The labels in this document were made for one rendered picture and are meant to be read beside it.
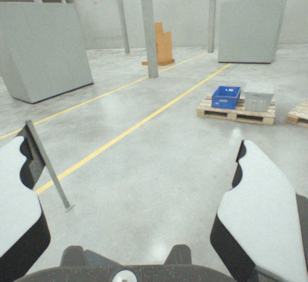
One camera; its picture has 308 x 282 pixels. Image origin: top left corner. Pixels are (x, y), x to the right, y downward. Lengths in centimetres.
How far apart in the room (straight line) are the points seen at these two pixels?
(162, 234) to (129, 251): 29
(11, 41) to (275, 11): 715
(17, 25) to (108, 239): 506
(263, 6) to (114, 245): 727
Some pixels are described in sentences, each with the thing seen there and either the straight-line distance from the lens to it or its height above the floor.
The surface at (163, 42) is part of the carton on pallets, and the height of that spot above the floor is 89.
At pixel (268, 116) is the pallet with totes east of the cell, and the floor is 14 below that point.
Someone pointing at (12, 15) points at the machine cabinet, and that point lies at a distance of 582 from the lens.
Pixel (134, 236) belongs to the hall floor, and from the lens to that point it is 182.
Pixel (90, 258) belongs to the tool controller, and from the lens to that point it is 35.
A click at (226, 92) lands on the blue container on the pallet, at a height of 23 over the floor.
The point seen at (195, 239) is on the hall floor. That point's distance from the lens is 178.
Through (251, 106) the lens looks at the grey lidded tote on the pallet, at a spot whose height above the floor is 23.
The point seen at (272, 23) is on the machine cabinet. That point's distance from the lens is 758.
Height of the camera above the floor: 152
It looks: 28 degrees down
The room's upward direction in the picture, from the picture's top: 6 degrees counter-clockwise
